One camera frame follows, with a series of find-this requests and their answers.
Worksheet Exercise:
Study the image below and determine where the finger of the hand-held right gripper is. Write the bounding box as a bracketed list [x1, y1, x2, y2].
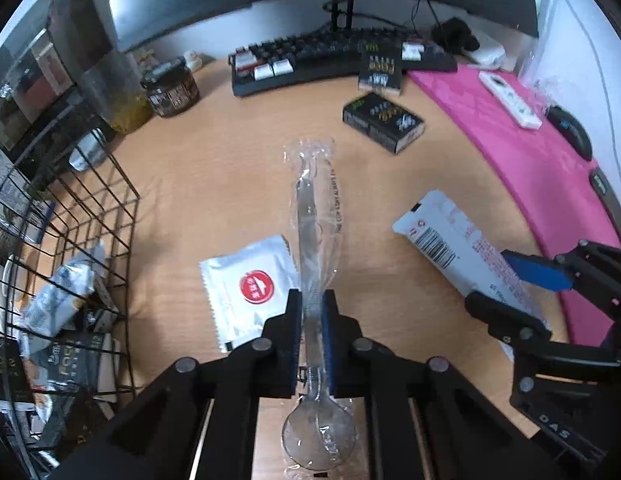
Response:
[501, 239, 621, 322]
[465, 291, 621, 402]

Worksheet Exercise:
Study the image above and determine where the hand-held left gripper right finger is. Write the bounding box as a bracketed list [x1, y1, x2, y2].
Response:
[321, 289, 566, 480]

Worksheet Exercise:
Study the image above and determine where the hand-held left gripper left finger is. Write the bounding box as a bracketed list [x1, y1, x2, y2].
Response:
[55, 287, 304, 480]

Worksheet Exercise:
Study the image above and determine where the white packet with barcode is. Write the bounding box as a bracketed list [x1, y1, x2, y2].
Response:
[392, 190, 546, 361]

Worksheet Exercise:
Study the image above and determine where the plastic spoon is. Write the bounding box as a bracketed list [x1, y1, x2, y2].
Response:
[280, 136, 361, 472]

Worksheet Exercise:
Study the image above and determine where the black wire basket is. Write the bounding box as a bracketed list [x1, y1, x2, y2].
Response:
[0, 142, 141, 480]

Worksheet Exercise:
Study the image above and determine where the black printed box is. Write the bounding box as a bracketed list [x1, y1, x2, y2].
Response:
[30, 332, 120, 397]
[358, 40, 404, 96]
[342, 92, 425, 155]
[0, 337, 36, 406]

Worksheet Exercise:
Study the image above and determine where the white blue snack packet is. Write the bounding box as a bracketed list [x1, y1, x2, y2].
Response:
[21, 242, 108, 337]

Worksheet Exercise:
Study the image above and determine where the wooden desktop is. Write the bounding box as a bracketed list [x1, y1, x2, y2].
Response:
[105, 55, 574, 480]

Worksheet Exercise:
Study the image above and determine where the white sachet with red circle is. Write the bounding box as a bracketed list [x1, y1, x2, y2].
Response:
[199, 234, 298, 353]

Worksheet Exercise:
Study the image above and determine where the pink desk mat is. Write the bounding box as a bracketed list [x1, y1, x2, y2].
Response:
[408, 67, 621, 346]

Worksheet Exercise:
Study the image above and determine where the black computer mouse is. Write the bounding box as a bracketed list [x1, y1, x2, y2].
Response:
[547, 105, 594, 161]

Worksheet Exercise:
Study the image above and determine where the white remote control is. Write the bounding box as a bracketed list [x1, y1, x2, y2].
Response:
[478, 71, 543, 129]

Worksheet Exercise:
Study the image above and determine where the white box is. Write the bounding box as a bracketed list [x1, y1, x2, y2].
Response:
[463, 35, 506, 68]

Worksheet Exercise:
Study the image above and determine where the clear plastic pouch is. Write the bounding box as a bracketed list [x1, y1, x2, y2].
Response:
[518, 0, 561, 116]

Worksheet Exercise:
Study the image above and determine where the black cloth bundle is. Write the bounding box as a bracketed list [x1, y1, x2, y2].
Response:
[432, 16, 480, 54]

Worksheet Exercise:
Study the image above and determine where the small grey bowl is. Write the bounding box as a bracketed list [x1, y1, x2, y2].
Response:
[68, 127, 116, 173]

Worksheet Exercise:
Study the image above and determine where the dark glass jar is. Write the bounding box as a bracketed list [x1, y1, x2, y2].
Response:
[139, 57, 200, 119]

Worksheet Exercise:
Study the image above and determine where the clear container with yellow contents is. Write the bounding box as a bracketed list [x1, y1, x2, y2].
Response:
[83, 52, 154, 135]

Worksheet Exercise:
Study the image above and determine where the black keyboard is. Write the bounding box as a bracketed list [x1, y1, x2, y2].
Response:
[228, 27, 459, 98]

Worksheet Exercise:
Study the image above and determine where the black monitor stand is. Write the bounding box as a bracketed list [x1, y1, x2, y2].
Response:
[323, 0, 356, 33]

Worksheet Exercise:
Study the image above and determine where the glossy black box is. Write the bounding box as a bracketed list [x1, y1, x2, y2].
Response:
[0, 0, 116, 181]

